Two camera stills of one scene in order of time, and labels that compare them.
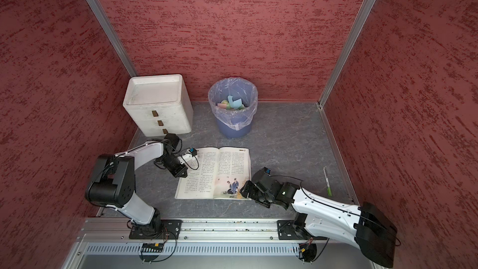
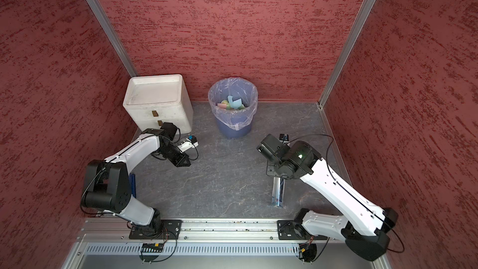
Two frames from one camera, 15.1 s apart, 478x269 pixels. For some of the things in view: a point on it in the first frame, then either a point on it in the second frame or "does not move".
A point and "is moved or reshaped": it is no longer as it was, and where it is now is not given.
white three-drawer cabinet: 159,104 does not move
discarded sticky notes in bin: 231,104 does not move
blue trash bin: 233,101 does not move
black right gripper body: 268,193 to 274,168
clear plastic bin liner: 233,101 does not move
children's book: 216,174 is moved or reshaped
